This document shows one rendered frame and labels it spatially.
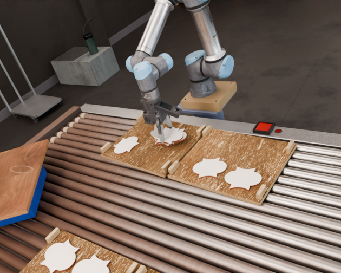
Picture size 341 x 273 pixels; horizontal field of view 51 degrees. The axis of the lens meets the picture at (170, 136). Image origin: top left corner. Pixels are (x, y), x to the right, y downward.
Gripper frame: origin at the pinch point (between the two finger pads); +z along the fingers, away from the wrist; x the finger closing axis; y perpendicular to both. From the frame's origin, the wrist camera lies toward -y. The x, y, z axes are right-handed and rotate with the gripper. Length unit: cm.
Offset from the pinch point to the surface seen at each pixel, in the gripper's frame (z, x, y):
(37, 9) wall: -3, -284, 309
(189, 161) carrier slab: 5.1, 11.8, -13.0
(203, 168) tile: 4.3, 16.7, -20.9
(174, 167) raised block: 2.8, 18.1, -8.9
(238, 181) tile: 4.3, 22.9, -36.5
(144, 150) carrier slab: 5.2, 5.0, 11.5
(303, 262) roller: 8, 51, -61
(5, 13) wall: -15, -238, 318
